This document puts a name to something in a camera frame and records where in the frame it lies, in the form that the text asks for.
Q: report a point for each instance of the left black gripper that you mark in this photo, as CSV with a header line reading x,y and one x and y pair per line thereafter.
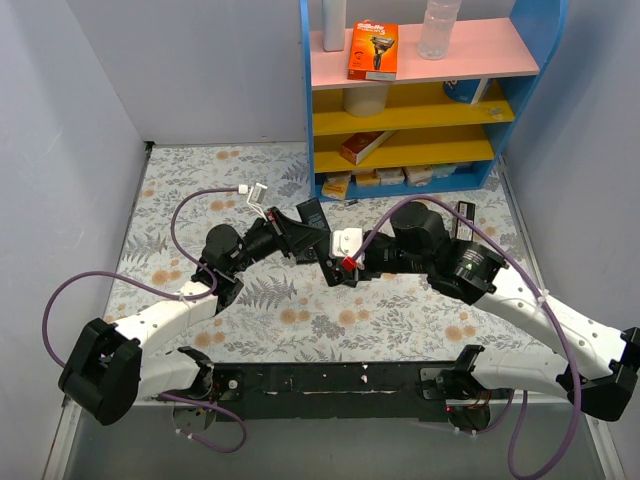
x,y
279,232

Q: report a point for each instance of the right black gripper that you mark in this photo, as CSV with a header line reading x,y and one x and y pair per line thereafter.
x,y
335,265

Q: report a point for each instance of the large black remote control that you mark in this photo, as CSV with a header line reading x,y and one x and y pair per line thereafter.
x,y
312,215

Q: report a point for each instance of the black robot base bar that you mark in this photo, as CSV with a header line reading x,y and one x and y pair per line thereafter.
x,y
422,391

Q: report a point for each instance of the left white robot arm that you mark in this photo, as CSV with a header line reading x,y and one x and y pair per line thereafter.
x,y
113,365

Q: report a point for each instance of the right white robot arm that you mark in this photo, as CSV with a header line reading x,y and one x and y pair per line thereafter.
x,y
593,366

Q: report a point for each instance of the floral table mat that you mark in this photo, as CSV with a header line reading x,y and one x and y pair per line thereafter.
x,y
285,312

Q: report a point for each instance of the yellow small box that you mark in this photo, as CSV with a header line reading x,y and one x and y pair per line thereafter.
x,y
336,186

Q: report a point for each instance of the red white long box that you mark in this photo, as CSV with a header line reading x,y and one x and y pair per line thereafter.
x,y
360,145

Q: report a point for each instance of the light blue small box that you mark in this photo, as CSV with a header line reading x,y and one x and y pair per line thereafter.
x,y
443,170

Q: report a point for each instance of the white cylinder container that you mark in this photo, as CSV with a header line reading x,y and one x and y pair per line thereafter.
x,y
365,102

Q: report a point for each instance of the orange razor box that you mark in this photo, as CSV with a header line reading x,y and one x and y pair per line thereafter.
x,y
374,52

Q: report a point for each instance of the blue white packet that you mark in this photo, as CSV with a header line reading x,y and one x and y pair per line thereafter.
x,y
467,91

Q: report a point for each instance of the white tall bottle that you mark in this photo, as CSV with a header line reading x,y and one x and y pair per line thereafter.
x,y
333,22

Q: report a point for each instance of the clear plastic bottle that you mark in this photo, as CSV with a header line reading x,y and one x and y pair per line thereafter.
x,y
439,20

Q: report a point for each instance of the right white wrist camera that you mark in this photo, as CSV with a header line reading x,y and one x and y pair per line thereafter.
x,y
343,246

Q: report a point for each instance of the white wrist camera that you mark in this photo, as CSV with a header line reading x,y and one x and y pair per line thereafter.
x,y
255,195
343,246

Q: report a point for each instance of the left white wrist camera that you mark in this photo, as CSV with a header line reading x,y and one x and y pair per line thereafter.
x,y
255,195

